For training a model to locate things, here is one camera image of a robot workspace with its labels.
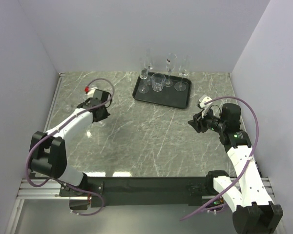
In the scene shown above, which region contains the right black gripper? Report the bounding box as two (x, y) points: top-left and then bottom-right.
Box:
(188, 106), (226, 134)

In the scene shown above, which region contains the small stemmed glass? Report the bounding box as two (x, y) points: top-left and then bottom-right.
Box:
(138, 58), (149, 94)

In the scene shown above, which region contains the clear glass tumbler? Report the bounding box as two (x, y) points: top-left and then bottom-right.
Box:
(151, 73), (166, 92)

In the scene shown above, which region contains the clear flute glass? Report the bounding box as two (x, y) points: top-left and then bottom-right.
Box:
(174, 55), (191, 92)

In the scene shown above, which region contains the champagne flute with dark mark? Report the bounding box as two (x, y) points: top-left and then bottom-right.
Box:
(164, 53), (177, 87)

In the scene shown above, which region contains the clear wine glass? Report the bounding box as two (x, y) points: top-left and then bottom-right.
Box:
(145, 49), (154, 85)

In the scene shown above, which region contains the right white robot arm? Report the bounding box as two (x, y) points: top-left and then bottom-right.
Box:
(188, 103), (283, 234)

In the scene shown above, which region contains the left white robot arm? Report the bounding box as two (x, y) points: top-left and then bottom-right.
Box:
(26, 89), (112, 196)

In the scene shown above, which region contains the black rectangular tray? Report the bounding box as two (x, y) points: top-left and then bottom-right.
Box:
(132, 75), (192, 109)

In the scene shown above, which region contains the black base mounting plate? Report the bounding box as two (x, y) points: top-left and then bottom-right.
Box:
(60, 176), (210, 208)

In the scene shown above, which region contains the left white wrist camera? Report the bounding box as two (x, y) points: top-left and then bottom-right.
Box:
(85, 86), (97, 97)

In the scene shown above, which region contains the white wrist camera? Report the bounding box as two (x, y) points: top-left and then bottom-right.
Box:
(85, 86), (97, 97)
(198, 95), (212, 117)

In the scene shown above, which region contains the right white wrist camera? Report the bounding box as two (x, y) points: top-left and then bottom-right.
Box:
(198, 95), (212, 117)

